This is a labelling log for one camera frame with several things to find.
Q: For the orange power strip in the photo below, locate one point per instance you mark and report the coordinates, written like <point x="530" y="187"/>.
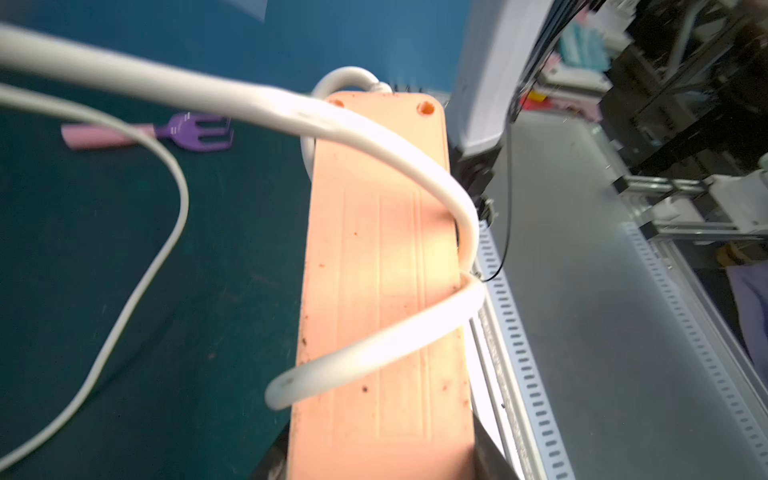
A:
<point x="379" y="249"/>

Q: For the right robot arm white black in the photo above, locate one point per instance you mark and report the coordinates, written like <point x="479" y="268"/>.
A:
<point x="504" y="42"/>

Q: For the pink purple toy fork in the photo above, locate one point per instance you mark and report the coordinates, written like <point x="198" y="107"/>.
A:
<point x="197" y="132"/>

